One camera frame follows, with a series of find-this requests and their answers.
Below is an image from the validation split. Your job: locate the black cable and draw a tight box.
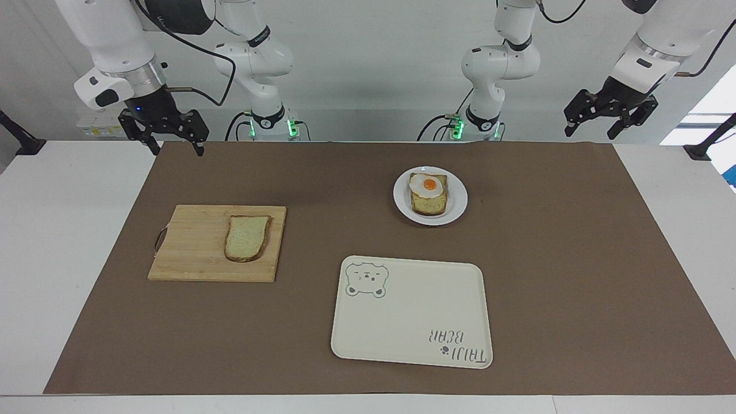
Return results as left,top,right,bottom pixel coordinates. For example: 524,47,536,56
537,0,588,25
133,0,237,108
224,110,254,142
416,114,462,142
674,20,736,79

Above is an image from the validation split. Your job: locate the fried egg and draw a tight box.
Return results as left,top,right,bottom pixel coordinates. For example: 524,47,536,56
409,173,447,200

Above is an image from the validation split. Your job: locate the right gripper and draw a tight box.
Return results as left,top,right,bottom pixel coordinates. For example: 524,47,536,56
118,86,209,158

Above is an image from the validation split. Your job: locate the toasted bread slice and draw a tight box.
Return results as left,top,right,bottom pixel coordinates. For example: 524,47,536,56
409,172,450,217

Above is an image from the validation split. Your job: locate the wooden cutting board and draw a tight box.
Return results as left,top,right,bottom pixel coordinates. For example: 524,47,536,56
147,204,288,283

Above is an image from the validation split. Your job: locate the plain bread slice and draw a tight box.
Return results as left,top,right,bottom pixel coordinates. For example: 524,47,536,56
223,214,274,263

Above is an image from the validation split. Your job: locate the white round plate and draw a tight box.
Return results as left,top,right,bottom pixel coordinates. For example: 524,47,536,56
393,166,469,227

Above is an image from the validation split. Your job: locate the black stand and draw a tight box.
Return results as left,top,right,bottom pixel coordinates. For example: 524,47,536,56
0,109,47,156
683,112,736,162

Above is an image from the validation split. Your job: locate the cream tray with bear print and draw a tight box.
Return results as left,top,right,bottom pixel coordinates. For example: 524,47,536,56
330,255,494,370

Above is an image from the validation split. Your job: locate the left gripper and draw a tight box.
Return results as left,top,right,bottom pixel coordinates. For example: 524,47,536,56
563,75,660,141

